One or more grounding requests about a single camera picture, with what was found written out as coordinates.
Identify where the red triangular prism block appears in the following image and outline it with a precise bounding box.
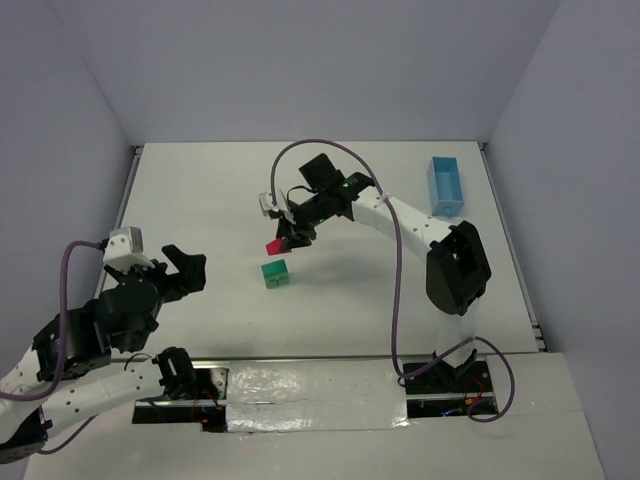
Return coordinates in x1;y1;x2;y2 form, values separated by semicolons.
266;238;291;256

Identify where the green rectangular block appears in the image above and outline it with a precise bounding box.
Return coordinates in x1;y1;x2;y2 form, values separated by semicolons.
261;259;288;281

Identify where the blue plastic box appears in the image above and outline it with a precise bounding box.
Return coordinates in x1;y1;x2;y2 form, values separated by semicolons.
427;156;465;217

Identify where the green castle notched block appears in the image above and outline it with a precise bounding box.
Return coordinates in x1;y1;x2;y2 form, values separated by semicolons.
265;272;290;289

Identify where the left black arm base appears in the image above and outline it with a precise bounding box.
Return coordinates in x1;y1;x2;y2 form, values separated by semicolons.
131;361;230;433

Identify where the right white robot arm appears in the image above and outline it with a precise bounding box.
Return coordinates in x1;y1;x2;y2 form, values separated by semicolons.
260;154;492;379

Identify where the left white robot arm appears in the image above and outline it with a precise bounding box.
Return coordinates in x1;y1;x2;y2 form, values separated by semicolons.
1;240;206;464

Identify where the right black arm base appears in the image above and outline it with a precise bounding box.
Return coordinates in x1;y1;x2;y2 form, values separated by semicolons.
397;349;493;400

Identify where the silver tape covered panel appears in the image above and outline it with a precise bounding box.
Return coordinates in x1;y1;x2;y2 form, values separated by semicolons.
226;359;409;433

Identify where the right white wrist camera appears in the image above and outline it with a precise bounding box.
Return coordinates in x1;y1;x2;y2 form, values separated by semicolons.
258;189;295;224

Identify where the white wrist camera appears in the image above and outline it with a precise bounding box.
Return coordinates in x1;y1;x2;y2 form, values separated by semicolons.
103;226;154;272
258;189;295;224

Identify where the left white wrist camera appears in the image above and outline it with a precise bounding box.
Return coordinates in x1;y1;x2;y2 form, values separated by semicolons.
103;226;154;272

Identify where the aluminium rail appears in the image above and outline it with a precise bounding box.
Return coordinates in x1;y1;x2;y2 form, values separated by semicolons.
191;353;432;364

